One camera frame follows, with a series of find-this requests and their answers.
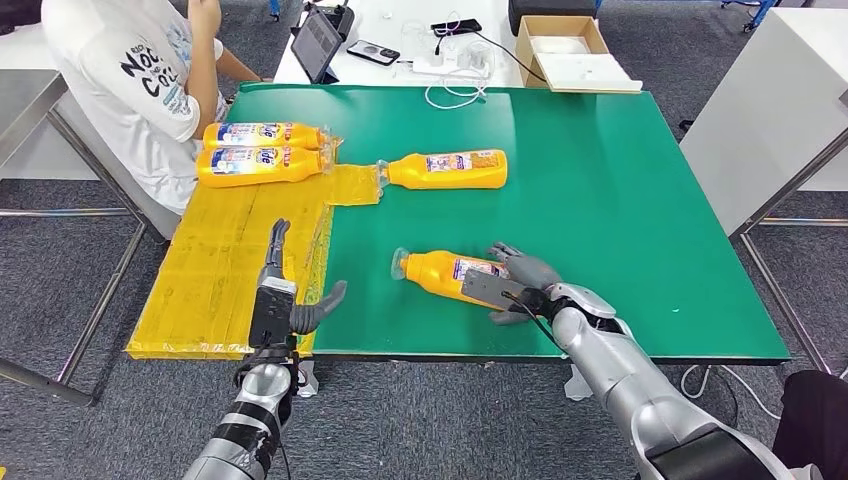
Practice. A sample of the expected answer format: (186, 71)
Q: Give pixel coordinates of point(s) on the white power strip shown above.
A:
(432, 67)

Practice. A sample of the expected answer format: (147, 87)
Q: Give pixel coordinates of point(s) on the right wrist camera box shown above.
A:
(490, 290)

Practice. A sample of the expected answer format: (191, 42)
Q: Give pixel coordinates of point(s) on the yellow taped cardboard sheet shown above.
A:
(218, 265)

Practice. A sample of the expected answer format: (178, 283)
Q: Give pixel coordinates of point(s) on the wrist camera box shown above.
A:
(490, 290)
(272, 318)

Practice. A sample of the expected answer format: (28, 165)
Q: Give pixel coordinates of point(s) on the blue metal rack foot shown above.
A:
(273, 6)
(760, 12)

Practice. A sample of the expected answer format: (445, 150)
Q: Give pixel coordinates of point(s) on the person's right hand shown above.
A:
(205, 14)

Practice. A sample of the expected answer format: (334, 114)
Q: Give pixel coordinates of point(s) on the dark bag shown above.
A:
(10, 13)

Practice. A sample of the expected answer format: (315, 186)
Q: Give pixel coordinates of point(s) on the white charger adapter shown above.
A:
(477, 55)

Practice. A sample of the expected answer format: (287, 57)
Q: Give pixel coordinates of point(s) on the black smartphone round camera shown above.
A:
(374, 53)

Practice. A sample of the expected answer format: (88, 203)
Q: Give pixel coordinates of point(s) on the white table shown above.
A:
(371, 77)

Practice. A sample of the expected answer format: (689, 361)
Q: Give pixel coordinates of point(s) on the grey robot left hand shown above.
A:
(318, 318)

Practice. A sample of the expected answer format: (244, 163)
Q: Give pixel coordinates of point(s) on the orange detergent bottle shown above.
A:
(424, 179)
(305, 138)
(305, 166)
(430, 272)

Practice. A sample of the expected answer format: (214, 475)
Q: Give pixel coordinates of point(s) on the green work table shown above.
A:
(596, 199)

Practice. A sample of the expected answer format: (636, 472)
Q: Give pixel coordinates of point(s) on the brown cardboard box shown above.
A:
(526, 63)

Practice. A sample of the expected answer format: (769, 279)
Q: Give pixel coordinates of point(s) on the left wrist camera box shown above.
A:
(272, 318)

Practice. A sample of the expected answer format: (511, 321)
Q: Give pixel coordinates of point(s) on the white box lid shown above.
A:
(590, 73)

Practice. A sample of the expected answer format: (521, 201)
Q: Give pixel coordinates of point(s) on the black tablet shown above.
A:
(316, 43)

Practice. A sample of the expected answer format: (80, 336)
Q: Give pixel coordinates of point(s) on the black electronic device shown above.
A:
(343, 16)

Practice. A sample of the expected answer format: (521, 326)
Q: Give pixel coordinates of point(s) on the white packing insert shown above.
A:
(560, 45)

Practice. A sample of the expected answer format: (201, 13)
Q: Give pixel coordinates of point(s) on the person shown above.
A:
(112, 99)
(815, 424)

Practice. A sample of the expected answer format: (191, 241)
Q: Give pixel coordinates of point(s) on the white desk steel legs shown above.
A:
(762, 119)
(26, 112)

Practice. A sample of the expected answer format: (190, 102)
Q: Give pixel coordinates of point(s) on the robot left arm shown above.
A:
(255, 397)

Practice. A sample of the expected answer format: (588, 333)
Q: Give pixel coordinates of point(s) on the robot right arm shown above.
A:
(629, 384)

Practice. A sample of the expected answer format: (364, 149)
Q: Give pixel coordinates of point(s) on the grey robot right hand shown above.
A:
(536, 272)

